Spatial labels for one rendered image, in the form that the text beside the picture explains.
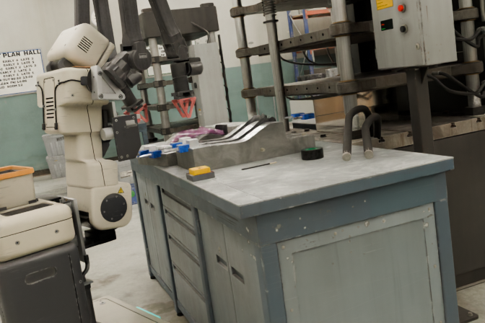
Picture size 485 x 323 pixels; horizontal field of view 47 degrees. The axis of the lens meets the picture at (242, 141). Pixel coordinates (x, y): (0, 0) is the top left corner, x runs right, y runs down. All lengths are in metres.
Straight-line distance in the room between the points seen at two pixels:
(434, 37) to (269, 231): 1.09
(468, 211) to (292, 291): 1.41
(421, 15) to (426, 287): 0.99
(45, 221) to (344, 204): 0.89
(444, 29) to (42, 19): 7.78
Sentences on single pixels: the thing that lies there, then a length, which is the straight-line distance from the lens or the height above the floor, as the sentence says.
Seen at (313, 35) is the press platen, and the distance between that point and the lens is 2.78.
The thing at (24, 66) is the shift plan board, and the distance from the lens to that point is 9.34.
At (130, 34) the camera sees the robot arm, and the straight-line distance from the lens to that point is 1.97.
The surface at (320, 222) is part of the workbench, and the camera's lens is 1.59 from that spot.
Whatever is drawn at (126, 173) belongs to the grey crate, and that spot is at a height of 0.33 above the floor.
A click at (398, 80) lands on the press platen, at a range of 2.66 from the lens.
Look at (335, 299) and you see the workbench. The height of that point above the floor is 0.46.
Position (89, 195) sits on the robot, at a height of 0.79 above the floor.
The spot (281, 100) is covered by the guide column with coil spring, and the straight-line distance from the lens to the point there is 3.13.
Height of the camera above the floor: 1.13
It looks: 7 degrees down
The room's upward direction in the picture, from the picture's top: 8 degrees counter-clockwise
